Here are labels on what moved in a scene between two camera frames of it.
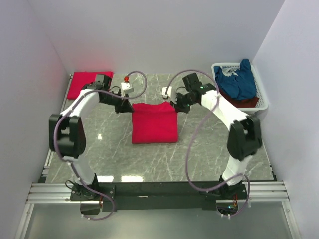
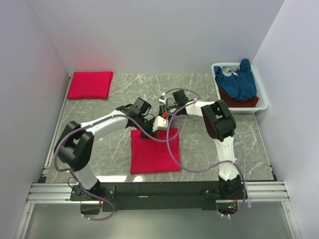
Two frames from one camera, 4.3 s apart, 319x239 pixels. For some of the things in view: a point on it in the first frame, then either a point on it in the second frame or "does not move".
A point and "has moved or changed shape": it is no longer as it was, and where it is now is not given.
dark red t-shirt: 251,102 does not move
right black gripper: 178,107 -> 164,108
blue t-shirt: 242,85 does not move
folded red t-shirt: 80,79 does not move
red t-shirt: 154,123 has moved or changed shape
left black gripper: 124,106 -> 153,134
